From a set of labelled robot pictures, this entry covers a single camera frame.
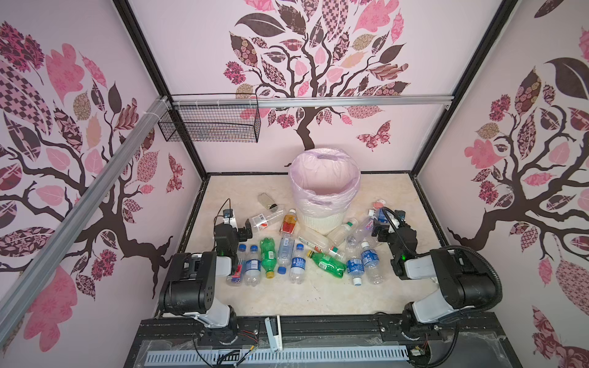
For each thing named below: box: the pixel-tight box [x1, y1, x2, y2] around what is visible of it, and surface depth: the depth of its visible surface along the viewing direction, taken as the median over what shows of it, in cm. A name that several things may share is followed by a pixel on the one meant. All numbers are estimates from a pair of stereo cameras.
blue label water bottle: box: [244, 244, 262, 287], surface depth 85 cm
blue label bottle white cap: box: [346, 257, 366, 286], surface depth 85 cm
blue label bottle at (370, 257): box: [360, 241, 384, 286], surface depth 87 cm
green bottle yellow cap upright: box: [259, 237, 277, 280], surface depth 87 cm
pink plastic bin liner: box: [289, 148, 362, 218], surface depth 90 cm
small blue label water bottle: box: [289, 243, 307, 285], surface depth 87 cm
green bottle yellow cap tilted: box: [306, 249, 347, 279], surface depth 85 cm
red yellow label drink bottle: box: [279, 208, 298, 235], surface depth 97 cm
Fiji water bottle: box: [225, 259, 244, 286], surface depth 83 cm
